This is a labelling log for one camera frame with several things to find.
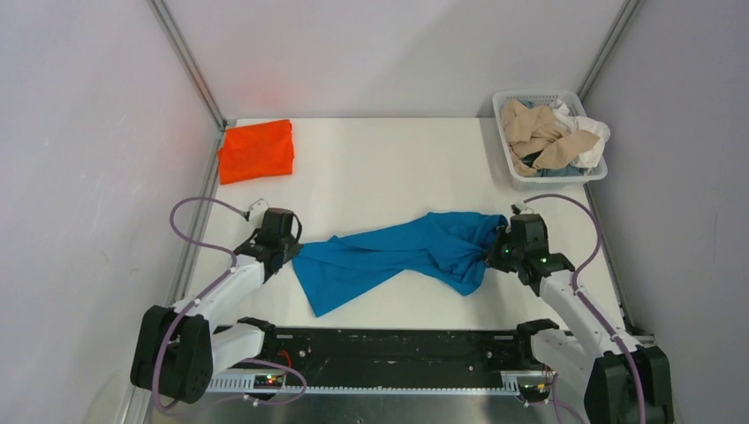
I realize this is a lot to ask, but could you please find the folded orange t shirt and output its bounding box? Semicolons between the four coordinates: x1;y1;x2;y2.
217;119;295;185

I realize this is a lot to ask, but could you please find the aluminium frame post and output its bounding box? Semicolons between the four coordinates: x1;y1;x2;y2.
577;0;644;102
148;0;227;132

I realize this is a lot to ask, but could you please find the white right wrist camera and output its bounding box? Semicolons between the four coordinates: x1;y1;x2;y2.
511;201;528;216

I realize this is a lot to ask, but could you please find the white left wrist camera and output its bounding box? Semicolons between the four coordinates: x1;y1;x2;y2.
243;198;269;222

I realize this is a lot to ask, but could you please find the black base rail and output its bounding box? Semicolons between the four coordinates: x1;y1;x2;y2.
259;327;550;391

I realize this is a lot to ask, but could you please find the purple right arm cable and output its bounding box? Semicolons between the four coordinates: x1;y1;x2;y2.
523;193;651;424

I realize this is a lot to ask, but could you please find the white plastic laundry basket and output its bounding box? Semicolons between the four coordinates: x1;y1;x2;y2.
492;89;609;190

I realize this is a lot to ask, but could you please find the right aluminium frame post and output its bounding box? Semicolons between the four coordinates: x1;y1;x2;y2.
577;0;644;102

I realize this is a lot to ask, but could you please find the light blue t shirt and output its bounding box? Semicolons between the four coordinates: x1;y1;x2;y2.
537;164;587;178

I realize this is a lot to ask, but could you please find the left aluminium frame post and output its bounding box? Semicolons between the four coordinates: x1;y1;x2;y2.
148;0;227;132

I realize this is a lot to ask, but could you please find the beige t shirt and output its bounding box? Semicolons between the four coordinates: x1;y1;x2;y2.
500;99;595;178

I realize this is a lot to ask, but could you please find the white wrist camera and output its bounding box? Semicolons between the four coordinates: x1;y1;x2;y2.
243;198;269;222
511;201;528;216

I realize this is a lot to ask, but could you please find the controller board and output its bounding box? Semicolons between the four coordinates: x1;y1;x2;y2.
518;382;554;405
252;375;285;390

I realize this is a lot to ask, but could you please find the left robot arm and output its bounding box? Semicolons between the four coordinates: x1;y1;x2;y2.
130;208;303;404

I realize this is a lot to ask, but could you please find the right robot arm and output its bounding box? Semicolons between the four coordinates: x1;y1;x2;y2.
487;214;675;423

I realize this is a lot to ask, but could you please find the left controller board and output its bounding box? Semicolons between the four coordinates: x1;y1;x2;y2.
252;375;285;390

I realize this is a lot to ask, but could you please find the right controller board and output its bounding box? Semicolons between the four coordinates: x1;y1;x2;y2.
518;382;554;405

